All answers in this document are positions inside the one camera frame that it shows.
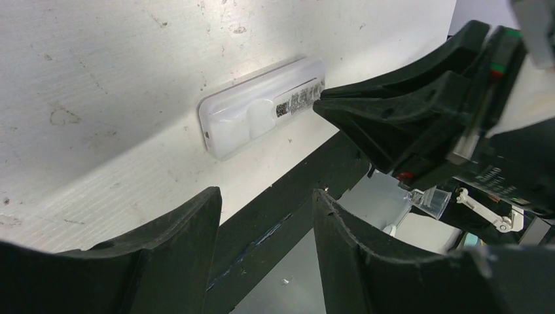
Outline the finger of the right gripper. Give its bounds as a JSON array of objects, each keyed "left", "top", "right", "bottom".
[
  {"left": 321, "top": 20, "right": 490, "bottom": 100},
  {"left": 313, "top": 71, "right": 470, "bottom": 173}
]

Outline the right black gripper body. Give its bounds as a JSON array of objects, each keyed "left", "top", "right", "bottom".
[{"left": 393, "top": 26, "right": 554, "bottom": 217}]

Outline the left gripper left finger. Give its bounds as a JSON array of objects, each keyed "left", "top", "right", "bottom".
[{"left": 1, "top": 187, "right": 222, "bottom": 313}]

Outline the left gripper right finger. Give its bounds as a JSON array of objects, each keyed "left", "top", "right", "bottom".
[{"left": 313, "top": 189, "right": 554, "bottom": 313}]

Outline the white remote control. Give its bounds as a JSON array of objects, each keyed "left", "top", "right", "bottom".
[{"left": 198, "top": 57, "right": 325, "bottom": 160}]

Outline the white battery cover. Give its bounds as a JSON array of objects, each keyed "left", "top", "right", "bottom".
[{"left": 273, "top": 78, "right": 325, "bottom": 120}]

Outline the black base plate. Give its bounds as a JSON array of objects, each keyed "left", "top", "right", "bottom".
[{"left": 203, "top": 132, "right": 370, "bottom": 313}]

